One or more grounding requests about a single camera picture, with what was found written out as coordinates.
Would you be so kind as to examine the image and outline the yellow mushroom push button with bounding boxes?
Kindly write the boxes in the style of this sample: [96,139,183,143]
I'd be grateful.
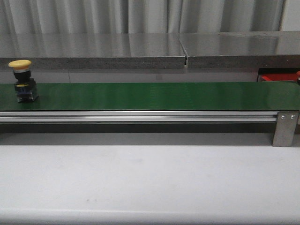
[8,60,38,103]

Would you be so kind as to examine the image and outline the red mushroom push button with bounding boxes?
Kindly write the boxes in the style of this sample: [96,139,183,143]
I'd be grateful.
[296,71,300,85]

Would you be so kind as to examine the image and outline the left grey stone slab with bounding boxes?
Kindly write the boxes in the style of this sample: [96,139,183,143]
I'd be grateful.
[0,33,186,70]

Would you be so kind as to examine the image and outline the grey stone slab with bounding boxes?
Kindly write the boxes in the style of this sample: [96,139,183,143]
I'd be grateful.
[179,31,300,69]
[0,33,186,70]

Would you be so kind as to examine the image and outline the red plastic tray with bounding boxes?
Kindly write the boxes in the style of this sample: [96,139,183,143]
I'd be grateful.
[261,73,298,82]

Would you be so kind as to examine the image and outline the green conveyor belt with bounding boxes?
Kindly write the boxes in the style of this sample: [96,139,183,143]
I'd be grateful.
[0,82,300,111]

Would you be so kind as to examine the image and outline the right grey stone slab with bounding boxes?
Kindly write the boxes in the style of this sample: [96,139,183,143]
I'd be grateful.
[179,31,300,69]

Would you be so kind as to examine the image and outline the grey pleated curtain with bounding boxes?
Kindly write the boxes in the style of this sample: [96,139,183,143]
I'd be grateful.
[0,0,285,34]

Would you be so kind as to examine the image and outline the steel conveyor support bracket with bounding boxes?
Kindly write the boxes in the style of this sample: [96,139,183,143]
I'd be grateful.
[272,111,300,147]

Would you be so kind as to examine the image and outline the aluminium conveyor side rail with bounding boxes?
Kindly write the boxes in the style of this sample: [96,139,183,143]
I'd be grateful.
[0,111,278,123]

